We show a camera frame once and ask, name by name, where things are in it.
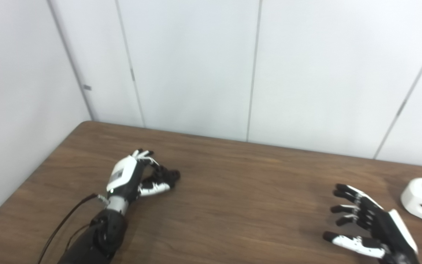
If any black flanged holder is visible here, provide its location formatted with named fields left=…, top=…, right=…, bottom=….
left=143, top=165, right=181, bottom=189

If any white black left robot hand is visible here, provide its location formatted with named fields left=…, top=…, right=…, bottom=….
left=107, top=148, right=171, bottom=202

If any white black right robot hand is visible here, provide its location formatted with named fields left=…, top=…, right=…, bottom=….
left=323, top=183, right=419, bottom=264

